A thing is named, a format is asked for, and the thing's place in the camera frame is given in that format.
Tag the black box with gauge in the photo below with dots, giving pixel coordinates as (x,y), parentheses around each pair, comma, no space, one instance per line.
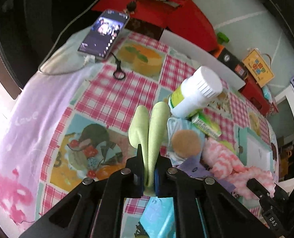
(232,62)

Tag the light blue wipes pack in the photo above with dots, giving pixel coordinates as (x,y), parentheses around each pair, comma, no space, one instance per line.
(267,94)

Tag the pink white zigzag cloth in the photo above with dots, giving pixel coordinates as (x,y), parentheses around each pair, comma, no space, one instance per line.
(225,165)

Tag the smartphone with lit screen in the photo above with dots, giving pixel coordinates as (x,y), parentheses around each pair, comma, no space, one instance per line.
(103,34)

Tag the green plastic knob toy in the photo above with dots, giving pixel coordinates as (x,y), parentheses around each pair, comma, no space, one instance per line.
(222,38)

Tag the pink checkered food tablecloth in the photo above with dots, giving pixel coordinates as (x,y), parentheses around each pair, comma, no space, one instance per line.
(91,138)

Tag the round tan sponge puff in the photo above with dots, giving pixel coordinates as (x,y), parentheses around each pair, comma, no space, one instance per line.
(186,143)

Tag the blue face mask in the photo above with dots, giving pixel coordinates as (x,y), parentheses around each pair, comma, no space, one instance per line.
(175,124)

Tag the green tissue pack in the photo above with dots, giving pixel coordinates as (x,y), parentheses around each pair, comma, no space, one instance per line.
(206,125)

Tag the white tray with teal rim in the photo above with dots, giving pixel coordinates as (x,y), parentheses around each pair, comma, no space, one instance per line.
(253,151)

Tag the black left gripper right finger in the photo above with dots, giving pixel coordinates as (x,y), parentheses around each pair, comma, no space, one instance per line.
(204,208)

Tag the red gift box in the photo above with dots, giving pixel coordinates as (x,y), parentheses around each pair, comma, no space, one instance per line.
(253,92)

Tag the red gift bag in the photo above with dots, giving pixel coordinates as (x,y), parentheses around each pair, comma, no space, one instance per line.
(182,17)

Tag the yellow wooden sign plaque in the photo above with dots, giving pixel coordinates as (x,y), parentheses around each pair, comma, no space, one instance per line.
(259,65)

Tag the lavender bed sheet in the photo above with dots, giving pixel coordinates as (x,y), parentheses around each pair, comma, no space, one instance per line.
(33,121)

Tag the white plastic pill bottle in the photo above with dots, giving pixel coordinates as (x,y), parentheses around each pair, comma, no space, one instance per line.
(195,93)

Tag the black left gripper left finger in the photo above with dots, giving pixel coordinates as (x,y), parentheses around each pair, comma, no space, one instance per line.
(93,209)

